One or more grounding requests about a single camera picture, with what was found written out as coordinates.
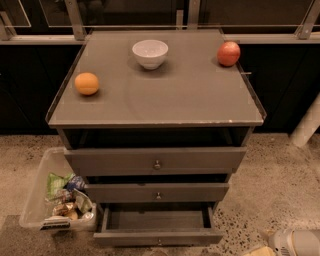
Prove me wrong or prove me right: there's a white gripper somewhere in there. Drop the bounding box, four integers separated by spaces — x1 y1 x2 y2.
242 229 320 256

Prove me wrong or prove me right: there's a grey bottom drawer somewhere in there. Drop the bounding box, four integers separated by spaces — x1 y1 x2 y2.
94 202 223 247

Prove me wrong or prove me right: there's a grey drawer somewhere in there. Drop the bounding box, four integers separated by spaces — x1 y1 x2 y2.
85 183 229 203
64 147 246 176
94 202 223 247

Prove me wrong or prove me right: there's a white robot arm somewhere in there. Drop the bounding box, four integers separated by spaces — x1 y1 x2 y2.
241 93 320 256

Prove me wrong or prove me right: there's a grey middle drawer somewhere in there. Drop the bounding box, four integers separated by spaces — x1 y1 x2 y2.
85 183 229 203

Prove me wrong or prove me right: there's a grey top drawer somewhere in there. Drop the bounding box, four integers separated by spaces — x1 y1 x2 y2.
64 147 246 176

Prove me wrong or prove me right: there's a grey drawer cabinet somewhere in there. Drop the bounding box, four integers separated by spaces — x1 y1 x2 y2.
45 28 267 174

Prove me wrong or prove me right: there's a white green snack bag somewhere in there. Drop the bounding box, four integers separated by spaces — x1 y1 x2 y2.
73 189 92 214

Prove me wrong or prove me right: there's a blue snack packet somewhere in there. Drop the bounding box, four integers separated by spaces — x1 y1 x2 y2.
66 176 85 191

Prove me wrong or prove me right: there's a brown snack packet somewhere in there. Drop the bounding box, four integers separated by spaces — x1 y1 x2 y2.
52 202 78 220

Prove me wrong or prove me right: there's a red apple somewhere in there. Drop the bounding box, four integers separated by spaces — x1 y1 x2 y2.
217 41 241 67

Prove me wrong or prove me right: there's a white barcode label packet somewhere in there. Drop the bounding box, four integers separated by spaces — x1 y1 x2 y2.
41 216 71 230

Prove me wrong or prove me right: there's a clear plastic bin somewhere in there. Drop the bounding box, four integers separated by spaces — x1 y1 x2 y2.
19 147 97 231

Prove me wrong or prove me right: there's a white ceramic bowl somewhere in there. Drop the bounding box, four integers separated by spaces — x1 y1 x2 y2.
132 40 169 70

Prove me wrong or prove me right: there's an orange fruit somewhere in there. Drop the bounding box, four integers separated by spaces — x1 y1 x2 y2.
74 72 99 96

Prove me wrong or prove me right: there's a metal railing frame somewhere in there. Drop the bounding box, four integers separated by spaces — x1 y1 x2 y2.
0 0 320 40

